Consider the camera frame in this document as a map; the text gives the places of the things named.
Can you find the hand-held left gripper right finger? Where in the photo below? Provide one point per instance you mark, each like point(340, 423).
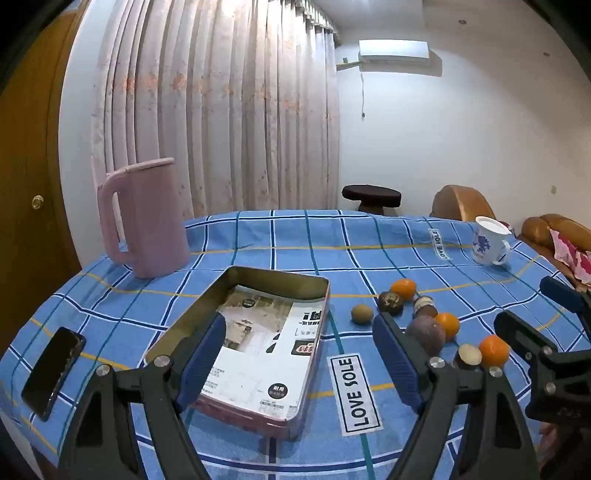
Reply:
point(397, 364)

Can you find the brown kiwi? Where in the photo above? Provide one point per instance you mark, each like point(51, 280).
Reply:
point(362, 314)

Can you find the white air conditioner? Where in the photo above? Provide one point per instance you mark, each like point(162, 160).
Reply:
point(392, 50)

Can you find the white cup with blue print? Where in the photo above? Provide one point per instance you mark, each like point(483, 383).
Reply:
point(487, 244)

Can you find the dark round stool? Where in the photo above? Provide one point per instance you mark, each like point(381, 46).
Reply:
point(369, 194)

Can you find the brown glazed small cup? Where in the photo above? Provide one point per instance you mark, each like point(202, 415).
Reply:
point(468, 356)

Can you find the wooden door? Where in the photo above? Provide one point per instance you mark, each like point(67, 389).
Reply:
point(27, 184)

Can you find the pink floral curtain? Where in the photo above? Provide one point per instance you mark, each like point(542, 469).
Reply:
point(231, 115)

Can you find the black smartphone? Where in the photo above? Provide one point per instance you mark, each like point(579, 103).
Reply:
point(51, 374)

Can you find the pink floral cloth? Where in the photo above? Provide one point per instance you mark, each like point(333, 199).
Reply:
point(570, 251)

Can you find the purple passion fruit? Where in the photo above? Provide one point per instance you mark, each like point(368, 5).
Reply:
point(425, 334)

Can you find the blue plaid tablecloth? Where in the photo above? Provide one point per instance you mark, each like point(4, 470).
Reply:
point(277, 249)

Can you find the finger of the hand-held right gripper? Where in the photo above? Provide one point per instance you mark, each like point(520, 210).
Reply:
point(561, 291)
point(517, 325)

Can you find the brass door knob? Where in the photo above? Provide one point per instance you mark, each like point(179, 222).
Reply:
point(38, 201)

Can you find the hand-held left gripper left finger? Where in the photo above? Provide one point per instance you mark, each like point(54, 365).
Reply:
point(203, 360)

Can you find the printed paper sheet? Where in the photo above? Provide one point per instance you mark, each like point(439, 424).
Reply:
point(268, 350)

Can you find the orange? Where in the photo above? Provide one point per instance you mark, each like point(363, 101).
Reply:
point(450, 325)
point(405, 288)
point(494, 350)

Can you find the rectangular metal tin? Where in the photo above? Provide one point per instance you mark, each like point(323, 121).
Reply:
point(277, 281)

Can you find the pink plastic pitcher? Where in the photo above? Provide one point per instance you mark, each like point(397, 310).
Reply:
point(152, 217)

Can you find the dark mangosteen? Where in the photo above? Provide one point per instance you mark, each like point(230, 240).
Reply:
point(390, 303)

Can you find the brown leather sofa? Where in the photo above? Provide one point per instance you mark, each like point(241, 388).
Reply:
point(535, 230)

